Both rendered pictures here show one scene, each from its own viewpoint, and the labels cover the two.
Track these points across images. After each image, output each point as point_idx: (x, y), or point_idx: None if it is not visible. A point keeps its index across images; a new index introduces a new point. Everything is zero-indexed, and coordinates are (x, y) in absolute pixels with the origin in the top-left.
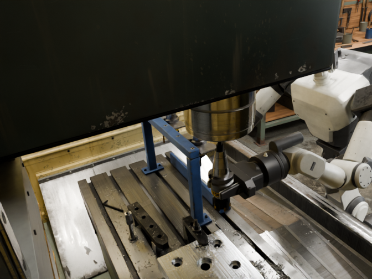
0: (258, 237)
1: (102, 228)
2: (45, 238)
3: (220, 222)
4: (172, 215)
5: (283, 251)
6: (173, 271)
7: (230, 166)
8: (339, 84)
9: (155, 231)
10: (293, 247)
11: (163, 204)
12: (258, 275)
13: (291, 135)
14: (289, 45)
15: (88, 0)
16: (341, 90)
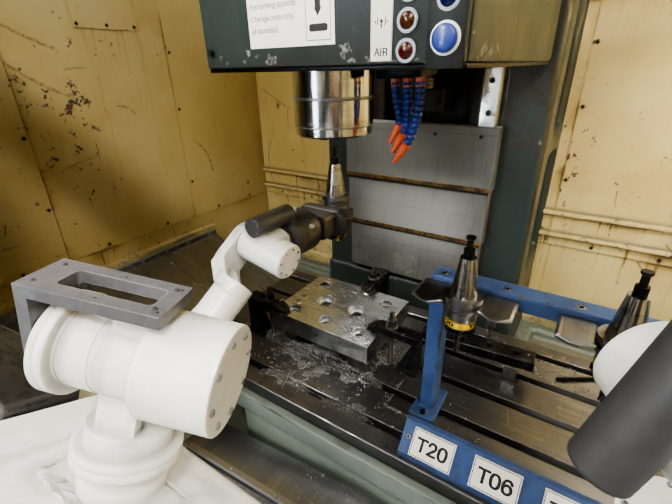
0: (322, 413)
1: (539, 348)
2: (437, 182)
3: (394, 417)
4: (479, 401)
5: (287, 501)
6: (381, 297)
7: (335, 208)
8: (51, 435)
9: (449, 334)
10: None
11: (519, 417)
12: (297, 317)
13: (263, 213)
14: None
15: None
16: (66, 409)
